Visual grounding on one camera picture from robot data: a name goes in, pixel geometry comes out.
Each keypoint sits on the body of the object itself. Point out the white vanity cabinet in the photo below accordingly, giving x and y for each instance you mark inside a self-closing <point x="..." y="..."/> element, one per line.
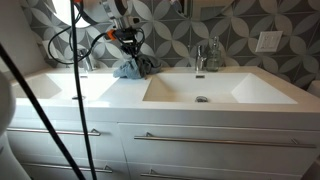
<point x="97" y="144"/>

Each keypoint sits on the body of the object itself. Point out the white double sink countertop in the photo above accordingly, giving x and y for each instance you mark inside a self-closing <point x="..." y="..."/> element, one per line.
<point x="237" y="97"/>

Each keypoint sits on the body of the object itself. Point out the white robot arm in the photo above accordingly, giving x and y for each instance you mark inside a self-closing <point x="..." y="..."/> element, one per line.
<point x="117" y="11"/>

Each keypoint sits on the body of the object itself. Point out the right sink drain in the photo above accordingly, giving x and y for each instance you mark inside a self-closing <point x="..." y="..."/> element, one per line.
<point x="201" y="99"/>

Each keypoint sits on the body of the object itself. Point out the sink drain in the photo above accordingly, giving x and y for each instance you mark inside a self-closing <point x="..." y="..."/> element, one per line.
<point x="201" y="99"/>
<point x="77" y="97"/>

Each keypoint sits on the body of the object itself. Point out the lower left drawer handle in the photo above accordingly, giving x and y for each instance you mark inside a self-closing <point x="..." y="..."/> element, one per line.
<point x="104" y="170"/>

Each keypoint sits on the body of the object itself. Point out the white wall outlet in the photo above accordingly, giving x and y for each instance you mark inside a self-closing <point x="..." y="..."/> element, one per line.
<point x="268" y="41"/>

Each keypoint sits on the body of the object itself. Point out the left sink drain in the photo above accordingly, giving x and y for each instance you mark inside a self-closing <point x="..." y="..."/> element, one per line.
<point x="77" y="97"/>

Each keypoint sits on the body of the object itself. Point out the round mirror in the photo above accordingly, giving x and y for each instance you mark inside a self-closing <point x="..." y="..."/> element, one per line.
<point x="200" y="10"/>
<point x="62" y="10"/>

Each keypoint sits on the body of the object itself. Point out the chrome left tap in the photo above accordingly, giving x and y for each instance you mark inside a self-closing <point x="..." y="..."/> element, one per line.
<point x="87" y="65"/>

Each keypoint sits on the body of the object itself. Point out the chrome tap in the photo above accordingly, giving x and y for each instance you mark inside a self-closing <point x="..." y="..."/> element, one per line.
<point x="87" y="65"/>
<point x="200" y="59"/>

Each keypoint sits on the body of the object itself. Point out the chrome right tap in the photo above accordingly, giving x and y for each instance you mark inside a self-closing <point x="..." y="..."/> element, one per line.
<point x="200" y="59"/>

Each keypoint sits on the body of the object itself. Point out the clear glass soap dispenser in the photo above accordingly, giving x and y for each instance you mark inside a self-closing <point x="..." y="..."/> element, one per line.
<point x="214" y="56"/>

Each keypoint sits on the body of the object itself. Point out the lower right drawer handle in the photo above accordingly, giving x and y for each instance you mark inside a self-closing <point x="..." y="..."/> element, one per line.
<point x="154" y="174"/>

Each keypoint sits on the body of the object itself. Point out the gray blue towel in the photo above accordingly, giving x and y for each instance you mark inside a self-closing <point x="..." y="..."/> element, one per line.
<point x="138" y="67"/>

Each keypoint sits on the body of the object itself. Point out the round right mirror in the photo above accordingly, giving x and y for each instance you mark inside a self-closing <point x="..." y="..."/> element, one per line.
<point x="200" y="10"/>

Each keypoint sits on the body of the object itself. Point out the upper right drawer handle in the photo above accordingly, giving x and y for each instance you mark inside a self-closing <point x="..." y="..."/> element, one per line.
<point x="150" y="137"/>

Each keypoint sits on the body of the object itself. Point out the black gripper orange band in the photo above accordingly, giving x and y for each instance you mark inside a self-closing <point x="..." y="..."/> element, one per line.
<point x="129" y="38"/>

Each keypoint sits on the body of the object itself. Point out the round left mirror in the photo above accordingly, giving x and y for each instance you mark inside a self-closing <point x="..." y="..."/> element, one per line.
<point x="62" y="10"/>

